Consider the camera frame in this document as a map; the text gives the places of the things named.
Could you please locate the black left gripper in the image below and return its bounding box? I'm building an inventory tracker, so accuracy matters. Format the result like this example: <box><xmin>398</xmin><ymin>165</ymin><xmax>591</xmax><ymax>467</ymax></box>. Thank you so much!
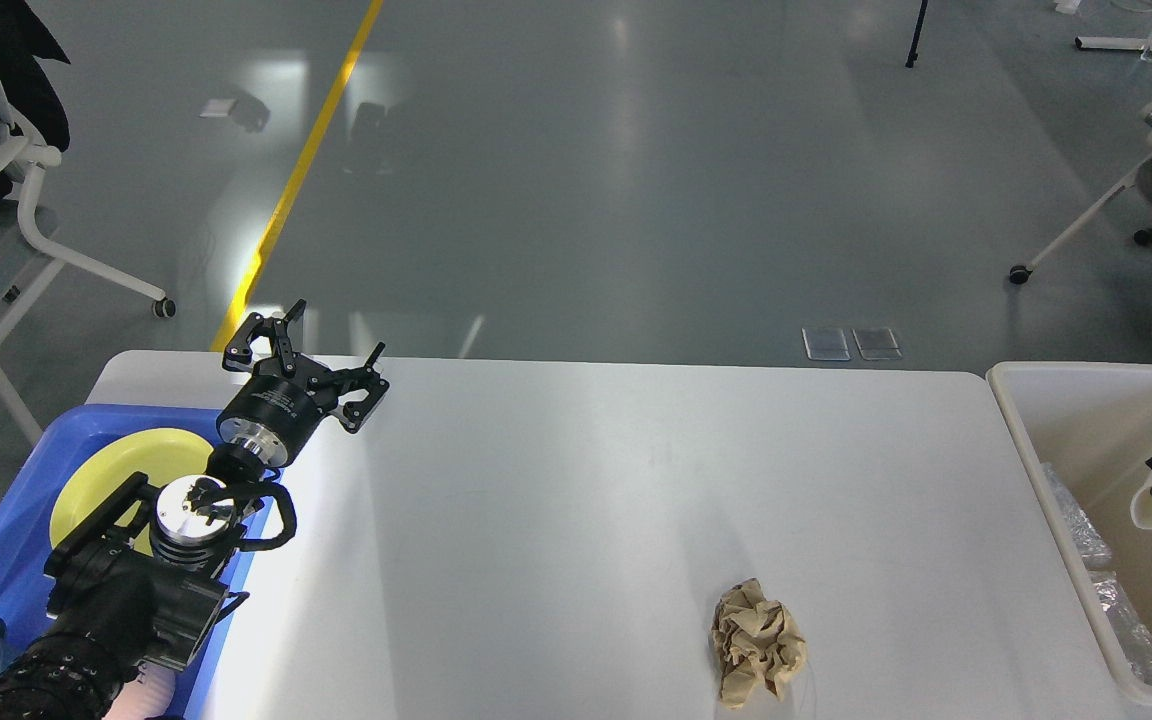
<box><xmin>218</xmin><ymin>300</ymin><xmax>391</xmax><ymax>469</ymax></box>

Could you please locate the aluminium foil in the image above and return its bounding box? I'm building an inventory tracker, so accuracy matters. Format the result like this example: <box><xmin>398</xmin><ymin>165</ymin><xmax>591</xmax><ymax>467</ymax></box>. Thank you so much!
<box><xmin>1041</xmin><ymin>462</ymin><xmax>1114</xmax><ymax>571</ymax></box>

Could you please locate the clear plastic bag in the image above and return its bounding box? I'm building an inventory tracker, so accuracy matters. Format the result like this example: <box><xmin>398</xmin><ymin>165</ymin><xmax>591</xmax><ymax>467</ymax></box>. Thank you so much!
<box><xmin>1089</xmin><ymin>570</ymin><xmax>1152</xmax><ymax>685</ymax></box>

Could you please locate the yellow plate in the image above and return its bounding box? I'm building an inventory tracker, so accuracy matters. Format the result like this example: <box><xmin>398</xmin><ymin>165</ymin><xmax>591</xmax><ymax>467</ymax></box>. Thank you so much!
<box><xmin>50</xmin><ymin>429</ymin><xmax>212</xmax><ymax>547</ymax></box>

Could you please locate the pink mug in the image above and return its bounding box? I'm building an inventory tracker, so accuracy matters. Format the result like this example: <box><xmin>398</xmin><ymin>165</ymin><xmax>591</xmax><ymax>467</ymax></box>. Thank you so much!
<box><xmin>116</xmin><ymin>662</ymin><xmax>179</xmax><ymax>719</ymax></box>

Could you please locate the brown paper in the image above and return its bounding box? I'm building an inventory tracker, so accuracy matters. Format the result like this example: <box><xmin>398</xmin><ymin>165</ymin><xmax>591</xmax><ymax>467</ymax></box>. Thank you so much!
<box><xmin>710</xmin><ymin>578</ymin><xmax>808</xmax><ymax>710</ymax></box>

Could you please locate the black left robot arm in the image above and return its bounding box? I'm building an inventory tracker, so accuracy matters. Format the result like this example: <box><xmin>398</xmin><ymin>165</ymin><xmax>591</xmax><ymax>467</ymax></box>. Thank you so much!
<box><xmin>0</xmin><ymin>300</ymin><xmax>389</xmax><ymax>719</ymax></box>

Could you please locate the white plastic bin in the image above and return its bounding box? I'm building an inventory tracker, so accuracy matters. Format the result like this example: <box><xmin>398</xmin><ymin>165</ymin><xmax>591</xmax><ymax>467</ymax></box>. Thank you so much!
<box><xmin>987</xmin><ymin>363</ymin><xmax>1152</xmax><ymax>706</ymax></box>

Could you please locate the right floor outlet plate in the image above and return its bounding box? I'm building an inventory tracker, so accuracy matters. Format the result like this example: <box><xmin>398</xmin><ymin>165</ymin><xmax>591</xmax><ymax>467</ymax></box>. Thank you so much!
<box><xmin>851</xmin><ymin>327</ymin><xmax>904</xmax><ymax>361</ymax></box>

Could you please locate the floor outlet plate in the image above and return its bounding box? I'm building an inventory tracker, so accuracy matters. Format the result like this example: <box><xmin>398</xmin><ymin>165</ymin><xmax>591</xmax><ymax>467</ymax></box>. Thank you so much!
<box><xmin>851</xmin><ymin>327</ymin><xmax>904</xmax><ymax>361</ymax></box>
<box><xmin>801</xmin><ymin>327</ymin><xmax>852</xmax><ymax>363</ymax></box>

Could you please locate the white office chair left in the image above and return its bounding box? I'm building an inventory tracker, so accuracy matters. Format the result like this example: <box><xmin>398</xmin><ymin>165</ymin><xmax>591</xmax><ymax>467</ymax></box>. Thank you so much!
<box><xmin>0</xmin><ymin>77</ymin><xmax>177</xmax><ymax>446</ymax></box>

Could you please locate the blue plastic tray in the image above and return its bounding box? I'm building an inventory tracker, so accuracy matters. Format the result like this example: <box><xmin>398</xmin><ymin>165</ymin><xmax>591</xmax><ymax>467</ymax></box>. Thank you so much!
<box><xmin>0</xmin><ymin>404</ymin><xmax>247</xmax><ymax>697</ymax></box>

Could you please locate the left floor outlet plate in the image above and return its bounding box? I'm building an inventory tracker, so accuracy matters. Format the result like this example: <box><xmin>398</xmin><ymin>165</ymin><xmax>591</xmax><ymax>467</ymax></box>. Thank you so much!
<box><xmin>801</xmin><ymin>327</ymin><xmax>852</xmax><ymax>363</ymax></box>

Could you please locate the black tripod leg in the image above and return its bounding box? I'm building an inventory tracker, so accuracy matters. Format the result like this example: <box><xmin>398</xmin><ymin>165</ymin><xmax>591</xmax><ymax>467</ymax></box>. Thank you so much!
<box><xmin>904</xmin><ymin>0</ymin><xmax>931</xmax><ymax>69</ymax></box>

